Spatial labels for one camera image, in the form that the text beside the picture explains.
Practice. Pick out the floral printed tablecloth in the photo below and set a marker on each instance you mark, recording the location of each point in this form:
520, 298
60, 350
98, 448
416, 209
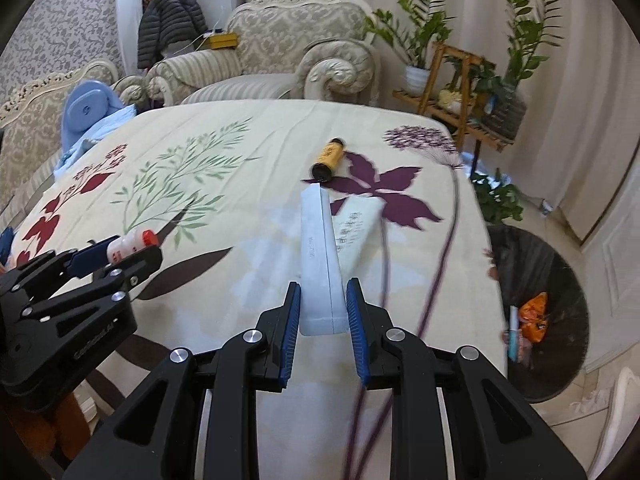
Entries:
240, 200

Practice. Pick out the low green floor plant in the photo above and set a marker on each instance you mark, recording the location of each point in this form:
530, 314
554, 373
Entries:
497, 200

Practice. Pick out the light blue cloth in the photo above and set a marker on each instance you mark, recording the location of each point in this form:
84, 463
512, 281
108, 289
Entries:
110, 122

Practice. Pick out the small leafy plant yellow pot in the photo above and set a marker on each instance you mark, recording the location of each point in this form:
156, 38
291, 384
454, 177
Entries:
452, 100

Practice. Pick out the long white cardboard box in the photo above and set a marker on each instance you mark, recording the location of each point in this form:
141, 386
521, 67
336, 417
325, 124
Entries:
317, 260

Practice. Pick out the yellow label dark bottle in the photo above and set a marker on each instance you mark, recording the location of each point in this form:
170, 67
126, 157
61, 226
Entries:
330, 157

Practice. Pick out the black round bin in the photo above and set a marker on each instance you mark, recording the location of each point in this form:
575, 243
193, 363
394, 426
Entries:
540, 265

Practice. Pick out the white door frame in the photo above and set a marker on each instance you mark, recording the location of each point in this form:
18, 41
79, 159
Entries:
130, 20

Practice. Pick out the white panelled door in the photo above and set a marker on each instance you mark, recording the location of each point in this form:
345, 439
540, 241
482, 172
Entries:
617, 270

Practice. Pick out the wooden plant stand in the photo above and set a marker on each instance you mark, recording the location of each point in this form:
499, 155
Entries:
435, 75

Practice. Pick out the tall green plant dark pot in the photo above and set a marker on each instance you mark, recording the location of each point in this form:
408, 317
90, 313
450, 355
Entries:
510, 110

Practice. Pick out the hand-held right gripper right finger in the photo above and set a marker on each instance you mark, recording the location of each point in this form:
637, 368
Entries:
357, 330

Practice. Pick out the cream curtain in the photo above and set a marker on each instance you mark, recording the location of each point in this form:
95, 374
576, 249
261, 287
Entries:
590, 85

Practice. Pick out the blue and white tube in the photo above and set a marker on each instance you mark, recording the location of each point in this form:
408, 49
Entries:
513, 332

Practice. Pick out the white printed paper bag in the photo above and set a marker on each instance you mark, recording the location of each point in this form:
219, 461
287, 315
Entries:
357, 230

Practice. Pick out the green plant in white pot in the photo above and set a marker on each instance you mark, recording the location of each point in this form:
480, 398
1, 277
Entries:
417, 80

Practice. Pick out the yellow box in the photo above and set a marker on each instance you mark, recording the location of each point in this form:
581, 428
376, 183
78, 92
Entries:
222, 41

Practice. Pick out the orange plastic wrapper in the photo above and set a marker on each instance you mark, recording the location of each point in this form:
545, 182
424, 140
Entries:
534, 317

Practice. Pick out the small white plastic bottle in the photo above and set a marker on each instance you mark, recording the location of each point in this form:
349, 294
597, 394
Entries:
127, 245

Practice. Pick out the ornate beige sofa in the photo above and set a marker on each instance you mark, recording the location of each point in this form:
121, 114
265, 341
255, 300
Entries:
30, 120

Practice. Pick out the blue plastic seat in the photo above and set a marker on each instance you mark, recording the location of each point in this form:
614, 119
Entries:
90, 105

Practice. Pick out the ornate beige armchair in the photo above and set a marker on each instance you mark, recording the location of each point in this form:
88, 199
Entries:
295, 25

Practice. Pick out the brown wooden stool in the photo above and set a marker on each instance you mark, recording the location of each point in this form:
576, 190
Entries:
60, 425

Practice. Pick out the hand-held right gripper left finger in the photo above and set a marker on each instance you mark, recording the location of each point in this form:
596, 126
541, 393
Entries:
290, 335

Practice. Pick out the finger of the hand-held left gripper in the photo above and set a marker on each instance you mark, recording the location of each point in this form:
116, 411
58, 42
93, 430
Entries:
142, 265
87, 262

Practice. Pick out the dark grey puffer jacket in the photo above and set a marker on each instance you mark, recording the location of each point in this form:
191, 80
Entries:
170, 20

